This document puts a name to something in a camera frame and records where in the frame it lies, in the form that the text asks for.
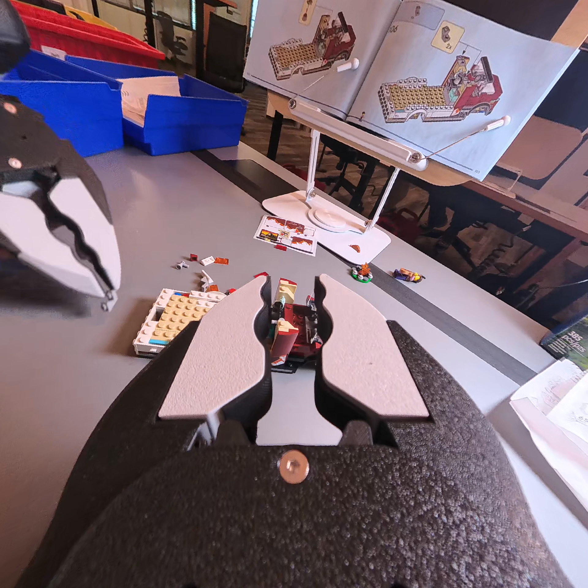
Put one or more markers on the light grey plate brick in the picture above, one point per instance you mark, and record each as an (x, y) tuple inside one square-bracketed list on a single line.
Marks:
[(109, 303)]

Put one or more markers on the purple brick minifigure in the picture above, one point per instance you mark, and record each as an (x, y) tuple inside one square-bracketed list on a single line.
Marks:
[(409, 275)]

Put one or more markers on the brick campfire build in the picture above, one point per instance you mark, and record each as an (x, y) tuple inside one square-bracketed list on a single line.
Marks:
[(362, 273)]

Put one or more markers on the wooden side desk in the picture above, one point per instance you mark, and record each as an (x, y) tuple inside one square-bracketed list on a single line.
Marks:
[(542, 202)]

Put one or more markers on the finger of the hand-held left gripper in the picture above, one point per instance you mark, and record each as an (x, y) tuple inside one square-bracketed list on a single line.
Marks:
[(92, 220), (36, 234)]

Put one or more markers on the grey desk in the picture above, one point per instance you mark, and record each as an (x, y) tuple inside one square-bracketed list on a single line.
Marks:
[(183, 206)]

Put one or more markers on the black office chair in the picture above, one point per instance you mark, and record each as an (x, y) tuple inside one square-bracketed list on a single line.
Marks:
[(225, 50)]

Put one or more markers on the brick instruction booklet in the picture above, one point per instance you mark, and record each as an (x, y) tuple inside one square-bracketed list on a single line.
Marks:
[(413, 59)]

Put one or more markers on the tan white red brick vehicle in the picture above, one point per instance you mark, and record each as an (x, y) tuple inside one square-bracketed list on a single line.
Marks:
[(179, 317)]

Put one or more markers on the white booklet stand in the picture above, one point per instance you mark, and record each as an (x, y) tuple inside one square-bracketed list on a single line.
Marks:
[(335, 216)]

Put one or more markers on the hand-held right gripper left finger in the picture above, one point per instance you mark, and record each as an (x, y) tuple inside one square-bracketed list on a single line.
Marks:
[(220, 363)]

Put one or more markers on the white paper bag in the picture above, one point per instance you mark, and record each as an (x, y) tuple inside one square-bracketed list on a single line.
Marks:
[(560, 413)]

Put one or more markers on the white angled bracket brick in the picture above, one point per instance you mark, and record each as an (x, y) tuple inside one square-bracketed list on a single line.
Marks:
[(206, 279)]

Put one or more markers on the printed sticker sheet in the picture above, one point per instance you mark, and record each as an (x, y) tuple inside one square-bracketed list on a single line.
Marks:
[(285, 234)]

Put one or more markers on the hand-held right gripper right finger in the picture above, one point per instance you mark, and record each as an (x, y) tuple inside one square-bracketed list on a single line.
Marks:
[(367, 367)]

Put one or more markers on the red plastic storage bin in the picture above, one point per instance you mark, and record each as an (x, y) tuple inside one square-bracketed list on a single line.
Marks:
[(92, 36)]

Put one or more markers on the yellow plastic storage bin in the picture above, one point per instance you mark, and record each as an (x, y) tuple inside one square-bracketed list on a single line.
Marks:
[(87, 16)]

